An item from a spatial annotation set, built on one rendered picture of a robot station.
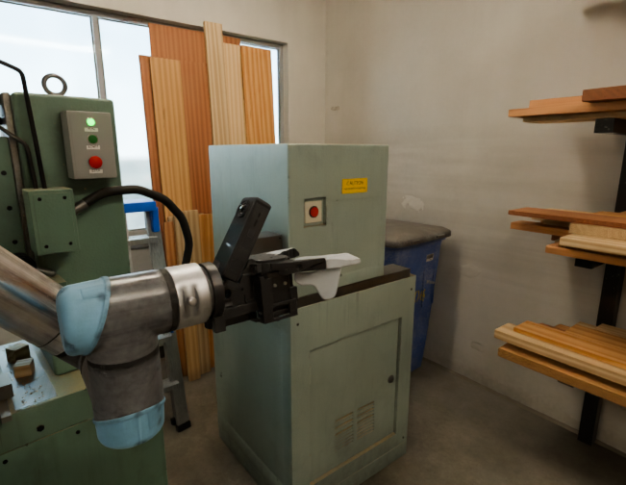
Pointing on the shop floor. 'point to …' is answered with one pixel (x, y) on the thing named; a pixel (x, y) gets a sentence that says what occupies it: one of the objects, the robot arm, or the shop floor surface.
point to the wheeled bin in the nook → (423, 247)
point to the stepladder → (168, 332)
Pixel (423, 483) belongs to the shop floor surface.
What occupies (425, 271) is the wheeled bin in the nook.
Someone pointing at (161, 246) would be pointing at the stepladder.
